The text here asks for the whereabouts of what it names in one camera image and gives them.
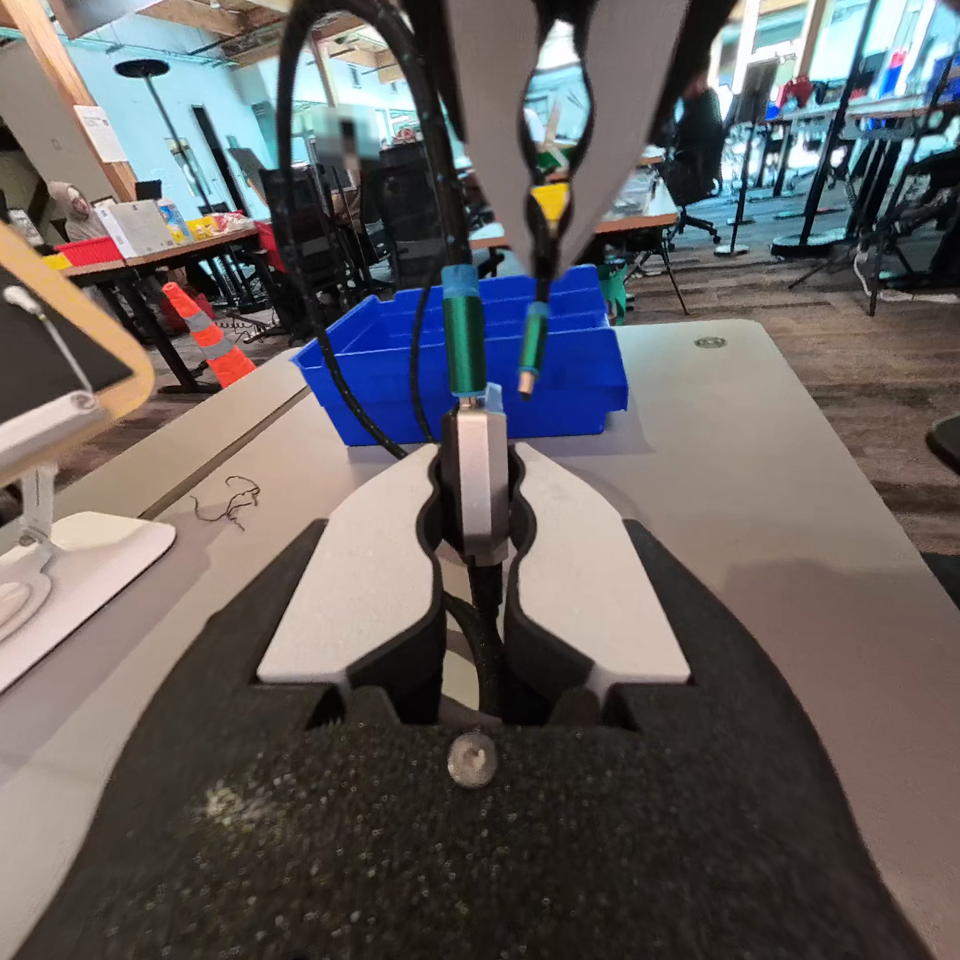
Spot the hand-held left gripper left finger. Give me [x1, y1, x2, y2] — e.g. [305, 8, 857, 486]
[257, 446, 441, 685]

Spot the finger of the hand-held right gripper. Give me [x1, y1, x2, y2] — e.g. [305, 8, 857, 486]
[553, 0, 690, 258]
[442, 0, 554, 280]

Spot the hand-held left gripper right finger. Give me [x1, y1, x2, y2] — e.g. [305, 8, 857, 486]
[506, 444, 692, 686]

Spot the dark grey hdmi switch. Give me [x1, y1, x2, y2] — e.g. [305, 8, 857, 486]
[438, 382, 511, 567]

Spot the blue plastic bin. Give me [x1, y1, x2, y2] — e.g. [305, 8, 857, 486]
[291, 264, 630, 447]

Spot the green plug braided hdmi cable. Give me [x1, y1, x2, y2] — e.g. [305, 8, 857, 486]
[519, 183, 560, 401]
[276, 0, 492, 460]

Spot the black office chair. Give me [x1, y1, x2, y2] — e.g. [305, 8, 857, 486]
[375, 142, 466, 294]
[258, 166, 354, 331]

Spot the black thread scrap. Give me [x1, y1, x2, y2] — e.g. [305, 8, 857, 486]
[189, 476, 262, 532]

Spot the green bag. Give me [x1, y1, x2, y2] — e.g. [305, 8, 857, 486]
[600, 258, 631, 325]

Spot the black floor stand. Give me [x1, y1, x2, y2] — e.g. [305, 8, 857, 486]
[771, 0, 882, 260]

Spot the white tablet stand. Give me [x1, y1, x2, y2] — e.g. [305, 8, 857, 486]
[0, 390, 177, 691]

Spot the orange traffic cone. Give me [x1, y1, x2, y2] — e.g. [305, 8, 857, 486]
[162, 281, 258, 389]

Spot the black pole round disc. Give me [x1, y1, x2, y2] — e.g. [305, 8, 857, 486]
[114, 58, 215, 211]

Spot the white cardboard box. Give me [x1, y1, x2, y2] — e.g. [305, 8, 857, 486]
[93, 201, 177, 258]

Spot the red plastic bin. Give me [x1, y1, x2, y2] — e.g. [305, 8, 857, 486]
[56, 238, 125, 266]

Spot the thin black cable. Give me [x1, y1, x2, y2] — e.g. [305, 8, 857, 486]
[414, 281, 438, 445]

